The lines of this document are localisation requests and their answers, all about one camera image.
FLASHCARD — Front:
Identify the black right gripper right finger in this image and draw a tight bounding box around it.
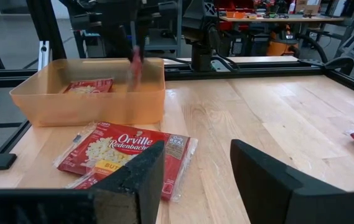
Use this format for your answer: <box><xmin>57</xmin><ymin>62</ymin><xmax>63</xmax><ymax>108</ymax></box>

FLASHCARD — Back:
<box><xmin>230</xmin><ymin>139</ymin><xmax>304</xmax><ymax>224</ymax></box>

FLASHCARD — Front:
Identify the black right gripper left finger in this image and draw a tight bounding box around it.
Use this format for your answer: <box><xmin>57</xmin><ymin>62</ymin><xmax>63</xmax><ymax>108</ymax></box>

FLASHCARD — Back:
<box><xmin>91</xmin><ymin>140</ymin><xmax>165</xmax><ymax>224</ymax></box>

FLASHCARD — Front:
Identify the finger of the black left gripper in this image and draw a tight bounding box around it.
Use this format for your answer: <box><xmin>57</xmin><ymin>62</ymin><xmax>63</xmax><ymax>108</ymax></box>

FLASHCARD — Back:
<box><xmin>137</xmin><ymin>21</ymin><xmax>148</xmax><ymax>59</ymax></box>
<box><xmin>118</xmin><ymin>24</ymin><xmax>134</xmax><ymax>62</ymax></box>

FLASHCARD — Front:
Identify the grey shelf cart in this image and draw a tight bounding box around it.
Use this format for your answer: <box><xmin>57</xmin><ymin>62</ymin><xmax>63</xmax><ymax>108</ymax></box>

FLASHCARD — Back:
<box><xmin>144</xmin><ymin>0</ymin><xmax>184</xmax><ymax>58</ymax></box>

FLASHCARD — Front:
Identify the orange plastic basket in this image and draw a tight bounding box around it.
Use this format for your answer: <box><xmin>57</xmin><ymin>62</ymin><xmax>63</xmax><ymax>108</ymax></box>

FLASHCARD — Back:
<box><xmin>9</xmin><ymin>57</ymin><xmax>167</xmax><ymax>128</ymax></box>

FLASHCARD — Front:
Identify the silver aluminium extrusion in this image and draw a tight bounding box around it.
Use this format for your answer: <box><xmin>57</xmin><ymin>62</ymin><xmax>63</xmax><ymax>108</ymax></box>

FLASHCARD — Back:
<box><xmin>38</xmin><ymin>40</ymin><xmax>52</xmax><ymax>71</ymax></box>

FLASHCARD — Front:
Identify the black equipment case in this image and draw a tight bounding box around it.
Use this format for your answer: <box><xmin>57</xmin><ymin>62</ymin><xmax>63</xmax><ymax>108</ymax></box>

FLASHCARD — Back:
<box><xmin>218</xmin><ymin>29</ymin><xmax>249</xmax><ymax>57</ymax></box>
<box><xmin>248</xmin><ymin>32</ymin><xmax>271</xmax><ymax>57</ymax></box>

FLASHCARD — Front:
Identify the small orange bin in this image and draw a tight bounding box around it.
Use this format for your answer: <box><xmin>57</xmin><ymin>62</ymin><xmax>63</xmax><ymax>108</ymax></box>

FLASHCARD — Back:
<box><xmin>225</xmin><ymin>11</ymin><xmax>246</xmax><ymax>19</ymax></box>

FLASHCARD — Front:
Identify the red toolbox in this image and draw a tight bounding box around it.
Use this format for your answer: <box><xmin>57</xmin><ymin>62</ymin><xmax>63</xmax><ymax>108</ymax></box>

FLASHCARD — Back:
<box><xmin>215</xmin><ymin>0</ymin><xmax>255</xmax><ymax>13</ymax></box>

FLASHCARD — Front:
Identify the orange shop vacuum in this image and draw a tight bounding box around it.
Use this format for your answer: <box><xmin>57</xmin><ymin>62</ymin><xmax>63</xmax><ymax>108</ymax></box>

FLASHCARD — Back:
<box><xmin>266</xmin><ymin>26</ymin><xmax>302</xmax><ymax>57</ymax></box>

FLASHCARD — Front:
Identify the wooden workbench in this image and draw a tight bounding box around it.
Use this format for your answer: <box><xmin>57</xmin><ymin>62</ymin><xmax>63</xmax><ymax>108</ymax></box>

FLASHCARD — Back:
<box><xmin>220</xmin><ymin>14</ymin><xmax>345</xmax><ymax>35</ymax></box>

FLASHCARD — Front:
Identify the cardboard box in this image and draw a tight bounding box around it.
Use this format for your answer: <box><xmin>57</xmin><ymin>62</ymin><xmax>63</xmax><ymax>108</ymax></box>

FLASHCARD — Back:
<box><xmin>294</xmin><ymin>0</ymin><xmax>320</xmax><ymax>15</ymax></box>

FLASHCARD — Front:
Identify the black aluminium table frame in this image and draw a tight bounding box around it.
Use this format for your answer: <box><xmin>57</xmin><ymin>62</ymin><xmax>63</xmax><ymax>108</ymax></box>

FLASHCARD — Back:
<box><xmin>0</xmin><ymin>0</ymin><xmax>354</xmax><ymax>190</ymax></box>

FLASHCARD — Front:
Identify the black vacuum hose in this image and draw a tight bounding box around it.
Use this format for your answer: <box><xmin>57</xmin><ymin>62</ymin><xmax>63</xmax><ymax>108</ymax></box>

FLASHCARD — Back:
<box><xmin>294</xmin><ymin>32</ymin><xmax>354</xmax><ymax>75</ymax></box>

